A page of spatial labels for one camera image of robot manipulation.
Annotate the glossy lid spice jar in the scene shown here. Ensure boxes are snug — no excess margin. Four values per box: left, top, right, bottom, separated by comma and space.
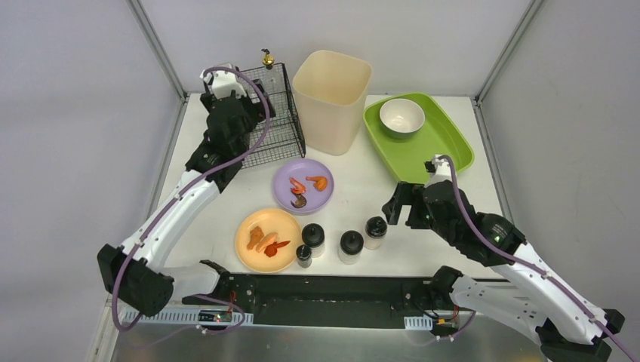
363, 216, 388, 250

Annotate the black lid seasoning jar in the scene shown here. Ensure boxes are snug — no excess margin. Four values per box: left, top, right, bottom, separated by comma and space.
338, 230, 364, 265

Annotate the white bowl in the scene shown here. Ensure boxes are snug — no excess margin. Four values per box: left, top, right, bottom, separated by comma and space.
379, 98, 426, 140

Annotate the black lid spice jar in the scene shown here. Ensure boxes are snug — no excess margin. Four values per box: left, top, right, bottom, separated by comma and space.
301, 223, 325, 258

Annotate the clear glass oil bottle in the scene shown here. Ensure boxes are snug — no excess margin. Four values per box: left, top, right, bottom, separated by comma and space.
261, 48, 278, 88

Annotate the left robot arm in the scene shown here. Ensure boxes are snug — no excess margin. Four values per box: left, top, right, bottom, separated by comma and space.
97, 91, 276, 317

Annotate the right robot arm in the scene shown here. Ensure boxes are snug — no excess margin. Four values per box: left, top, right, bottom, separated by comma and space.
382, 177, 638, 361

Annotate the green plastic tub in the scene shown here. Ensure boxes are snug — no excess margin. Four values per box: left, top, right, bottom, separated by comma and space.
363, 93, 475, 183

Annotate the orange chicken drumstick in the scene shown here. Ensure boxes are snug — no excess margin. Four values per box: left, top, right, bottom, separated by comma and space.
306, 176, 328, 192

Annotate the dark brown shrimp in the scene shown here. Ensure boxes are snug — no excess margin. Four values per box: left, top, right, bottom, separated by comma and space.
291, 194, 307, 209

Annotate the orange shrimp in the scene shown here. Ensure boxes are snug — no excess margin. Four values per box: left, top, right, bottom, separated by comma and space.
289, 177, 306, 194

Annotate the small pepper shaker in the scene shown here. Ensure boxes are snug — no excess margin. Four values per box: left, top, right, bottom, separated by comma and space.
296, 244, 312, 268

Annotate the purple plate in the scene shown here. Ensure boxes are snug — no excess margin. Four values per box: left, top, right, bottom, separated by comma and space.
272, 158, 334, 214

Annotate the orange plate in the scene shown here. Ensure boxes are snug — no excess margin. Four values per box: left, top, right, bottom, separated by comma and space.
235, 209, 302, 274

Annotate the pink sausage slice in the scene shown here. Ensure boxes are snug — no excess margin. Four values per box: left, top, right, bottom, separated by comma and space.
255, 232, 278, 253

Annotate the red shrimp piece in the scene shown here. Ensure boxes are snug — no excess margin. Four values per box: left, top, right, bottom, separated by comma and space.
264, 241, 290, 257

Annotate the cream plastic bin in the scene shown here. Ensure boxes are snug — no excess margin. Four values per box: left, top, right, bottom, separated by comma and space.
293, 50, 372, 155

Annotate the fried chicken piece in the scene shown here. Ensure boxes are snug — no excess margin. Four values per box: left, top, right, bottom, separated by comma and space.
247, 226, 264, 250

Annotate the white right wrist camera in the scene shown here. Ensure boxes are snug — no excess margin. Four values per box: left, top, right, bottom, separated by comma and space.
425, 155, 456, 188

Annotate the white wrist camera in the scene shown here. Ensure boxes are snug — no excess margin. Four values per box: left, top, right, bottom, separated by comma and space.
425, 155, 456, 188
200, 63, 248, 99

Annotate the black wire rack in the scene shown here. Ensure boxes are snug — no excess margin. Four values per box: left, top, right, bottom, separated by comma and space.
203, 63, 306, 171

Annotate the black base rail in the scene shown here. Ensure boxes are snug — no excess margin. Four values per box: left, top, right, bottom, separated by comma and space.
209, 272, 454, 329

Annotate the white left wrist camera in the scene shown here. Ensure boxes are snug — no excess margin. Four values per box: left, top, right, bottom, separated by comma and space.
200, 63, 248, 99

